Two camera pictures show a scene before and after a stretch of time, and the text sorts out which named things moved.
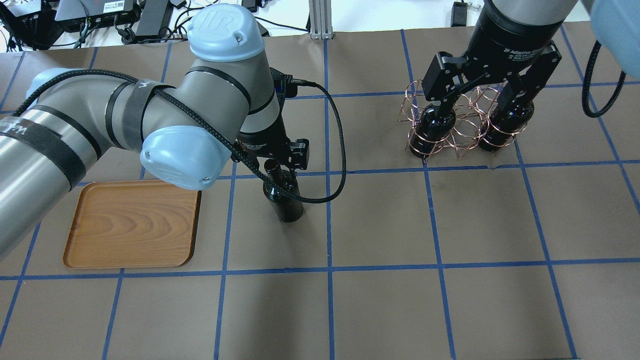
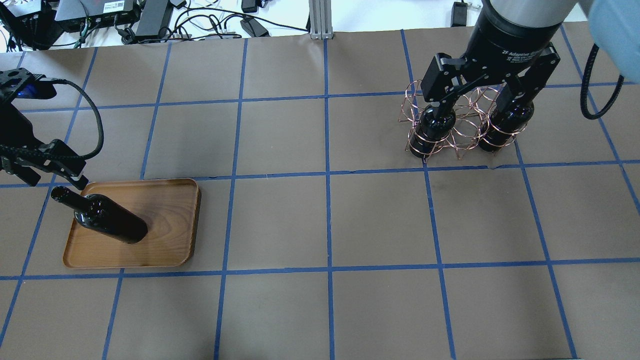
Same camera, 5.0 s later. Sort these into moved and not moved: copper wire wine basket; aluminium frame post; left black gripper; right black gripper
Moved: right black gripper
Not moved: aluminium frame post; left black gripper; copper wire wine basket
